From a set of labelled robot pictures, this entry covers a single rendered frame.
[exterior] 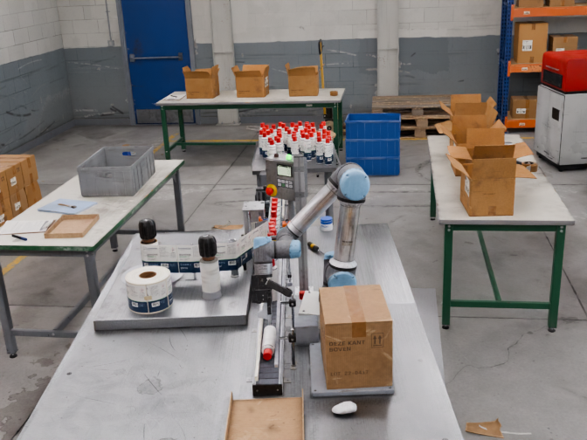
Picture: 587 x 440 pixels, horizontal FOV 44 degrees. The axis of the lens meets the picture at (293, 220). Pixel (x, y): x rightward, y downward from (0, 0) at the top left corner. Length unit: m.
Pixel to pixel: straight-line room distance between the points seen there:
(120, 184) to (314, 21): 6.05
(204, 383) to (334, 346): 0.54
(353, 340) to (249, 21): 8.58
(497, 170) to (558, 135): 3.84
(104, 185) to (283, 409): 2.97
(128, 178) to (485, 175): 2.41
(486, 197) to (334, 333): 2.20
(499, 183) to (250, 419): 2.51
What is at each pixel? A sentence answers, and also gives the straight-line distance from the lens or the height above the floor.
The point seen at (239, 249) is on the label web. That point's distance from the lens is 3.50.
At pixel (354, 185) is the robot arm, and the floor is 1.48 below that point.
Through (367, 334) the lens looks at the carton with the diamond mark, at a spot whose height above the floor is 1.07.
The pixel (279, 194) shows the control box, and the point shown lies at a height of 1.31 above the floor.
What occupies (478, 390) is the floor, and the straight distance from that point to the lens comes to 4.28.
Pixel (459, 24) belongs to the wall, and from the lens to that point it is 10.65.
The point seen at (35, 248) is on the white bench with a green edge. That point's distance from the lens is 4.52.
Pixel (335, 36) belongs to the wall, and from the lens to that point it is 10.67.
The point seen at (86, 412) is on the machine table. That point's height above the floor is 0.83.
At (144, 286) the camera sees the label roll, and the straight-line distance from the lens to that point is 3.21.
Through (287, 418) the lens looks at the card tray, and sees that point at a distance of 2.58.
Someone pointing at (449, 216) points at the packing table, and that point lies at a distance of 4.56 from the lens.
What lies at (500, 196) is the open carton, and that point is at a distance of 4.57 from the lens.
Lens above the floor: 2.33
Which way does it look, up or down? 20 degrees down
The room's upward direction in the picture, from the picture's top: 3 degrees counter-clockwise
